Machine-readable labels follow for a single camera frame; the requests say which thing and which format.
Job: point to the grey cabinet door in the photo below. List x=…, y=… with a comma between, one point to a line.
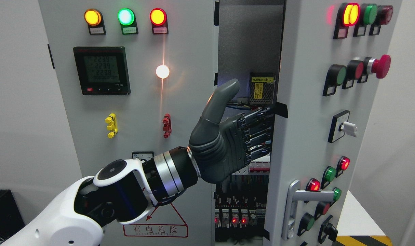
x=317, y=80
x=189, y=50

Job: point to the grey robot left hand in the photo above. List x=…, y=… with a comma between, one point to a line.
x=222, y=147

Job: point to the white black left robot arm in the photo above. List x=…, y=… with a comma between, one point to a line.
x=124, y=190

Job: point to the white rotary selector switch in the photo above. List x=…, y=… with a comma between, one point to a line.
x=143, y=156

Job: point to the red indicator light left door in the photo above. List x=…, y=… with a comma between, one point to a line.
x=159, y=21

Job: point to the silver door handle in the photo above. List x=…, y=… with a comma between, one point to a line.
x=298, y=225

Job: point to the red terminal handle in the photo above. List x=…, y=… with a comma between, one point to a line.
x=167, y=127

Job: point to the red mushroom emergency button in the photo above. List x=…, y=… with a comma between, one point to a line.
x=378, y=66

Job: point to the black digital power meter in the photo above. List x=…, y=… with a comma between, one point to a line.
x=102, y=70

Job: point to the white socket breaker row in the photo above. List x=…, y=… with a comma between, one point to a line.
x=260, y=166

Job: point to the green indicator light left door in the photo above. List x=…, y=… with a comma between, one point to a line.
x=128, y=22

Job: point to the white glowing indicator light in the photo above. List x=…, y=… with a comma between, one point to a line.
x=163, y=71

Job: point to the metal mesh power supply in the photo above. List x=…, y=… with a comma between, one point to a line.
x=261, y=88

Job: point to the yellow terminal handle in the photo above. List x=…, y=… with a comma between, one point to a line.
x=112, y=127

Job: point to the yellow indicator light left door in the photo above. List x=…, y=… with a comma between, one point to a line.
x=95, y=22

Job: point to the lower relay terminal row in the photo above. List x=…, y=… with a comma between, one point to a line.
x=240, y=205

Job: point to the white selector switch right door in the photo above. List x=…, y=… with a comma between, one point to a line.
x=340, y=126

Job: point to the red electric warning sticker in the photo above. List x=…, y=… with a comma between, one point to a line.
x=163, y=221

